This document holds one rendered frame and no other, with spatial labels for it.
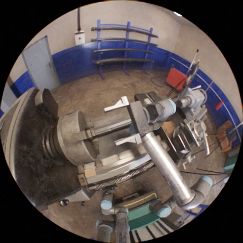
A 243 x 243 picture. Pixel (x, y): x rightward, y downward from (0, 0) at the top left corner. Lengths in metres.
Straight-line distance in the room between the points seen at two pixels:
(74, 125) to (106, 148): 0.49
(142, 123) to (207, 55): 4.61
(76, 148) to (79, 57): 3.10
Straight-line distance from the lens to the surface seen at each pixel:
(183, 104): 0.73
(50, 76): 3.55
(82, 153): 0.30
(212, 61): 4.63
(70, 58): 3.25
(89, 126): 0.41
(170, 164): 0.41
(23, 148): 0.33
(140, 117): 0.33
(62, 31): 3.29
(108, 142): 0.75
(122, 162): 0.61
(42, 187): 0.36
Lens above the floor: 1.44
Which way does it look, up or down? 58 degrees down
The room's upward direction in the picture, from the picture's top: 7 degrees clockwise
